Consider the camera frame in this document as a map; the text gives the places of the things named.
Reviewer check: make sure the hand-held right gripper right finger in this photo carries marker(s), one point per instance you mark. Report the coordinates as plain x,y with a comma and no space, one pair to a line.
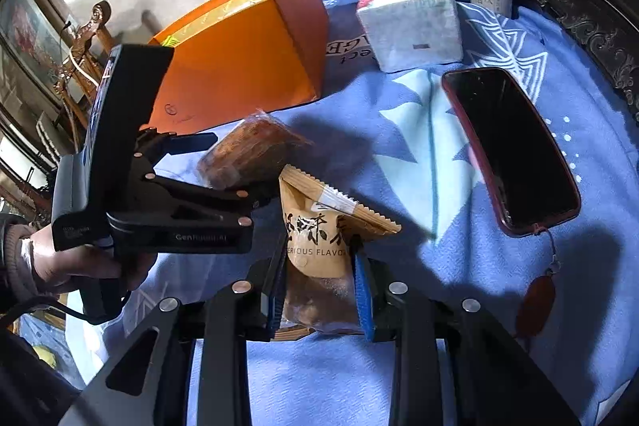
362,296

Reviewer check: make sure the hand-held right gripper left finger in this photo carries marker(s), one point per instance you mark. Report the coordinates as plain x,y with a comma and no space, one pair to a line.
272,306

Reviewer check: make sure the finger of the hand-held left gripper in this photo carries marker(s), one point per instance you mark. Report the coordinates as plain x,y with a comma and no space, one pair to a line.
209,196
199,140

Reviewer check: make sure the brown cake packet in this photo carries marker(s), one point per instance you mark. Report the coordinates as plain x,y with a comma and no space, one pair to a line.
249,146

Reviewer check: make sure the brown kraft snack packet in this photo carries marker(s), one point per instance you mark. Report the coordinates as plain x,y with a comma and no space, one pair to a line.
319,256

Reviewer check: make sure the orange cardboard box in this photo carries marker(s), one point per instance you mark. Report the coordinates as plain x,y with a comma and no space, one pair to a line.
239,71

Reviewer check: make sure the person's left hand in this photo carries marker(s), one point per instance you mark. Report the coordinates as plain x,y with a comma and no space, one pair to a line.
60,264

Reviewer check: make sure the carved wooden chair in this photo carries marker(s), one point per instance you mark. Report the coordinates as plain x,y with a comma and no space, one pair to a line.
85,31

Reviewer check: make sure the framed red figure painting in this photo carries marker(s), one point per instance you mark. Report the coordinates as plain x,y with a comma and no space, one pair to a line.
30,21

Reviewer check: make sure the blue patterned tablecloth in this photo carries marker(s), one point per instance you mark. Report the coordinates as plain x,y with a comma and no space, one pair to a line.
409,131

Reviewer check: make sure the red key tag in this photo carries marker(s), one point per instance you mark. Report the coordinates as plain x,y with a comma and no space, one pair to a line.
534,301

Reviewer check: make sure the black smartphone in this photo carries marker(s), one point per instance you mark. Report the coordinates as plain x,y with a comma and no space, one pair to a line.
509,146

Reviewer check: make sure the floral tissue pack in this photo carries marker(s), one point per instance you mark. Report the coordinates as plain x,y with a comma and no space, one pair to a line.
414,31

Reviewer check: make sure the dark carved wooden bench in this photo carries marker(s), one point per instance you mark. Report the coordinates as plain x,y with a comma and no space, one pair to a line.
574,7

